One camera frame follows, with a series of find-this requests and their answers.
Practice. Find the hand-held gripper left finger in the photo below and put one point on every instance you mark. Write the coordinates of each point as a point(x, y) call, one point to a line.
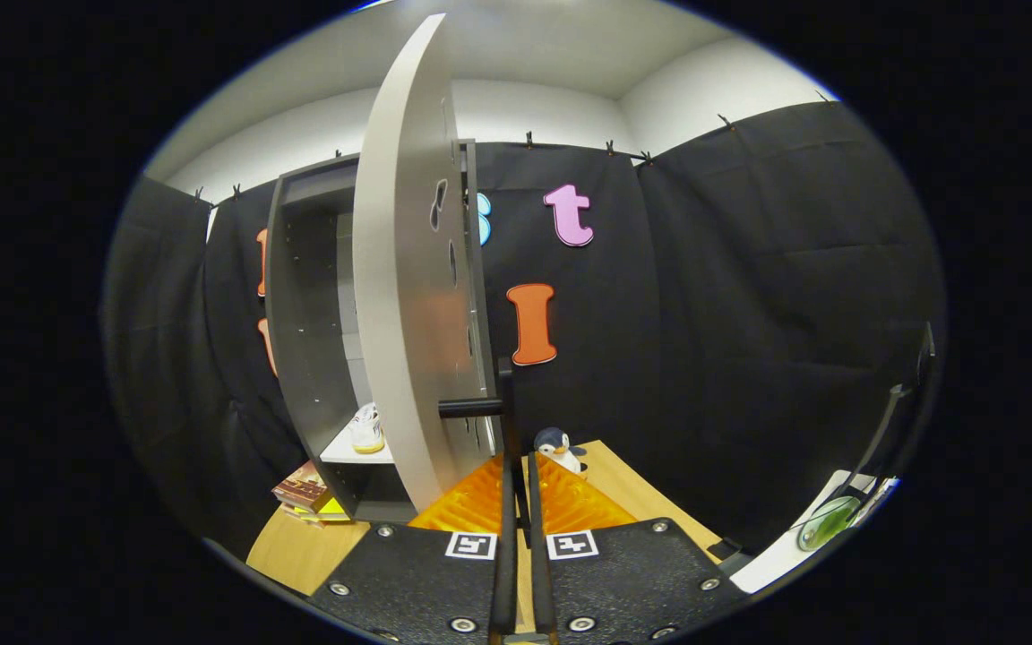
point(504, 555)

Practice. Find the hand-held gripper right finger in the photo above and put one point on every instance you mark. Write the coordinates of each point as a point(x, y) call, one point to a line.
point(541, 573)

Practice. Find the white canvas shoe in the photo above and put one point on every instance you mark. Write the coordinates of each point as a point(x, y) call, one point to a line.
point(366, 430)

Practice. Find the beige shoe cabinet door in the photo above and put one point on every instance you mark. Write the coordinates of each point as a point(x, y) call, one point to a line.
point(399, 269)

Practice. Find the dark grey shoe cabinet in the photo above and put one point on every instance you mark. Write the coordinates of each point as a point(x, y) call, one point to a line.
point(310, 313)

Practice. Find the penguin plush toy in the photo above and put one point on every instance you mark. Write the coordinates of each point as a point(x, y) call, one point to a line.
point(556, 443)

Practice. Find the brown patterned book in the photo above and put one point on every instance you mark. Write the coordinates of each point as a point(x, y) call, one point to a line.
point(301, 488)

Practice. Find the green round object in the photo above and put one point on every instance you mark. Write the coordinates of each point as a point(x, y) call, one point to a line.
point(828, 522)

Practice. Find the black backdrop cloth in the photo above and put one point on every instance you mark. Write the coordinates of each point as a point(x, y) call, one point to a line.
point(749, 313)

